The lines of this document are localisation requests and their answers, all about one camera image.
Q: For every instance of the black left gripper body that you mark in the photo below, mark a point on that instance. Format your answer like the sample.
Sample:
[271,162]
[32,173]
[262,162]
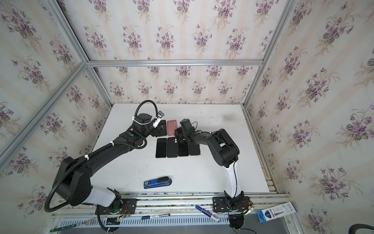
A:
[154,131]

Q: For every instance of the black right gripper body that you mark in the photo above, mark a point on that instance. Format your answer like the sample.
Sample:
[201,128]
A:
[183,133]

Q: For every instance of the dark phone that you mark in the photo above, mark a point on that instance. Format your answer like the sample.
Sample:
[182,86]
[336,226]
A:
[162,127]

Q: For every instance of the black phone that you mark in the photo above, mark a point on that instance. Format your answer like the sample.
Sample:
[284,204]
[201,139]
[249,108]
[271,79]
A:
[161,148]
[183,149]

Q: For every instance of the black phone case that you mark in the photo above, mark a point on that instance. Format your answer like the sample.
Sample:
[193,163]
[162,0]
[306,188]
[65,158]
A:
[172,147]
[194,149]

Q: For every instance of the pink phone case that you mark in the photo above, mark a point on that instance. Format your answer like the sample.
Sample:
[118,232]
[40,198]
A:
[171,127]

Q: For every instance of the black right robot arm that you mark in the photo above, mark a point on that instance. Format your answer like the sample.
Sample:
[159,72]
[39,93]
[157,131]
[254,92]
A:
[224,150]

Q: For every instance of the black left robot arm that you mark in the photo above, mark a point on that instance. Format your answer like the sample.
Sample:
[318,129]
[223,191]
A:
[72,185]

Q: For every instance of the blue black stapler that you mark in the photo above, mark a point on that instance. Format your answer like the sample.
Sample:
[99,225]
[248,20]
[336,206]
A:
[158,182]

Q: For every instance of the blue marker pen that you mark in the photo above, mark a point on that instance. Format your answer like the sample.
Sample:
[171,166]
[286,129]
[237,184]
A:
[207,213]

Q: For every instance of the black thin pen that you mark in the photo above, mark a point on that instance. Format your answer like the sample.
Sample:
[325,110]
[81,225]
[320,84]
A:
[154,216]

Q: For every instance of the black round connector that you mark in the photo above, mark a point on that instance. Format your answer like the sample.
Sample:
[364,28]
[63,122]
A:
[236,221]

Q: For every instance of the blue white cardboard box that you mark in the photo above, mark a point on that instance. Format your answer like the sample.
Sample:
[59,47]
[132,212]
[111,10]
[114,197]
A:
[276,212]

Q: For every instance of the green metal ruler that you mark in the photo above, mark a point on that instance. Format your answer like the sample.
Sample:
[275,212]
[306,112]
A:
[63,228]

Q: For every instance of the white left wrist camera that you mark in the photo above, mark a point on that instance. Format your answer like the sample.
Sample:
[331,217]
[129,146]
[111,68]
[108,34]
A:
[158,119]

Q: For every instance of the aluminium rail base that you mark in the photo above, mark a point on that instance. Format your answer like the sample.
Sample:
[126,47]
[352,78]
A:
[175,204]

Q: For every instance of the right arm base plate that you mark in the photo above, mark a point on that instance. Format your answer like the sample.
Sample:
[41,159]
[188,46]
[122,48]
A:
[220,205]

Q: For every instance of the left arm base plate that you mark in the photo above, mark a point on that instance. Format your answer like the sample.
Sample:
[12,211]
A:
[123,207]

